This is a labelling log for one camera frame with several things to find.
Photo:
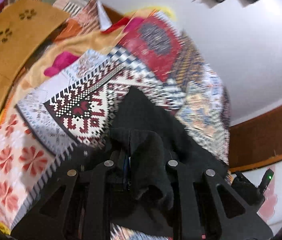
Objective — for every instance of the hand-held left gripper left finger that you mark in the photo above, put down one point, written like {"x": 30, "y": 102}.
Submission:
{"x": 105, "y": 177}

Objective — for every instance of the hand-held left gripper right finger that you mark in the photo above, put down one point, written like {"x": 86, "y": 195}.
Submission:
{"x": 178, "y": 180}

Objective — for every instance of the black zip hoodie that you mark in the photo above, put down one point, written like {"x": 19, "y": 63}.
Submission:
{"x": 146, "y": 120}

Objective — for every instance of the brown wooden wardrobe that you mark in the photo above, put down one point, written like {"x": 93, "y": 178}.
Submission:
{"x": 268, "y": 135}

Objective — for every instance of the orange striped blanket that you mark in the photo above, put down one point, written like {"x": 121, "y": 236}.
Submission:
{"x": 80, "y": 45}

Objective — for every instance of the patchwork patterned quilt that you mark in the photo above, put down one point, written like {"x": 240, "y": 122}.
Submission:
{"x": 156, "y": 35}

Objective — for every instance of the yellow padded headboard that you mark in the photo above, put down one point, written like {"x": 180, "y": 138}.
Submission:
{"x": 169, "y": 11}

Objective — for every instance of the pink wall sticker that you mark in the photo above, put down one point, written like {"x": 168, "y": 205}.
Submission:
{"x": 268, "y": 205}

